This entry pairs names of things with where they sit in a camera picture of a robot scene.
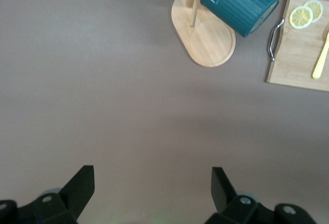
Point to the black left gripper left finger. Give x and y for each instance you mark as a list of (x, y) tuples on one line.
[(74, 195)]

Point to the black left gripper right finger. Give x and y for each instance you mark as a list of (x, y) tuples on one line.
[(223, 193)]

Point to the teal ribbed cup yellow inside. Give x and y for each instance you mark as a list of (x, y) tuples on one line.
[(239, 8)]

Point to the wooden cup rack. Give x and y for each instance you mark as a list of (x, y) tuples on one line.
[(205, 46)]

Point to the wooden cutting board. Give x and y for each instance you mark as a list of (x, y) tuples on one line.
[(295, 54)]

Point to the yellow plastic fork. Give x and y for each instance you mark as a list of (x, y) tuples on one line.
[(320, 64)]

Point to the lemon slice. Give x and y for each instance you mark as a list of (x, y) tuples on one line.
[(316, 8), (301, 17)]

